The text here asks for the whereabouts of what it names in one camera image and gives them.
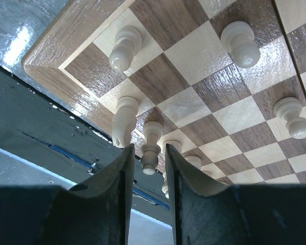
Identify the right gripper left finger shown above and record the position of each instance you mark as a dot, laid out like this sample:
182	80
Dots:
95	211

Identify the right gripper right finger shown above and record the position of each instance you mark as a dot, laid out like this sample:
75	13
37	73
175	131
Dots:
205	211

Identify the wooden chess board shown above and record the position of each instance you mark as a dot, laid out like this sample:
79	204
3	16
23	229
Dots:
184	78

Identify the white chess pawn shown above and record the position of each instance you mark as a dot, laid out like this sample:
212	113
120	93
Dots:
237	39
289	109
127	44

